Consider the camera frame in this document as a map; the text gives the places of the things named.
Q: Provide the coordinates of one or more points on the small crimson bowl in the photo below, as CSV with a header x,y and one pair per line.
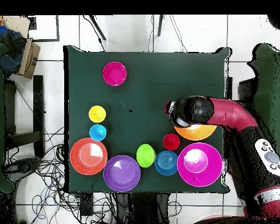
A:
x,y
114,73

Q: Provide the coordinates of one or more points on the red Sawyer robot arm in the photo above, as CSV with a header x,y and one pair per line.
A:
x,y
231,114

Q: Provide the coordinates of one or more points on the dark green tablecloth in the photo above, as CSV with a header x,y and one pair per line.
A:
x,y
142,93

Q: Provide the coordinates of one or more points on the brown cardboard box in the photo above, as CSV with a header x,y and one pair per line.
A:
x,y
29,58

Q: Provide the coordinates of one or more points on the black tripod leg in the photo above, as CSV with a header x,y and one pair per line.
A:
x,y
96,26
160,25

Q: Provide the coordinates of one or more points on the blue fabric bundle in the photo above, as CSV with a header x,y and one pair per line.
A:
x,y
9,46

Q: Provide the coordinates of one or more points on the blue bowl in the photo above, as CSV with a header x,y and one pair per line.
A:
x,y
166,162

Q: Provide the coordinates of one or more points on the large pink bowl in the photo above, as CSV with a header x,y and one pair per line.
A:
x,y
199,164

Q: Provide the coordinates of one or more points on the purple bowl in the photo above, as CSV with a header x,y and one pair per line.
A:
x,y
121,175

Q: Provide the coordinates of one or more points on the black stool frame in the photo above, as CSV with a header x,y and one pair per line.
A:
x,y
38,112

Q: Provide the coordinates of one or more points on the white panel black frame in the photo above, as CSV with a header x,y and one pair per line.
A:
x,y
43,28

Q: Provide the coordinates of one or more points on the green bowl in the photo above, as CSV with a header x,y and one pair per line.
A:
x,y
145,155

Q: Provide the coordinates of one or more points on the red-orange bowl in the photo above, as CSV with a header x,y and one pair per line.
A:
x,y
88,155

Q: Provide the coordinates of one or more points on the red cup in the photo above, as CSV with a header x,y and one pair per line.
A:
x,y
171,141

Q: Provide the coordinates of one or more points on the black pedestal foot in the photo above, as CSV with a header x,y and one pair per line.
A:
x,y
23,165

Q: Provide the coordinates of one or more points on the blue cup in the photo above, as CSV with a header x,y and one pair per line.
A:
x,y
98,132

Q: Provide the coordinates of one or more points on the yellow cup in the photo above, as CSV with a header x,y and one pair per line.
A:
x,y
97,113

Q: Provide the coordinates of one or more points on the large orange bowl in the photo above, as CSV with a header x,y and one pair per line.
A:
x,y
195,133

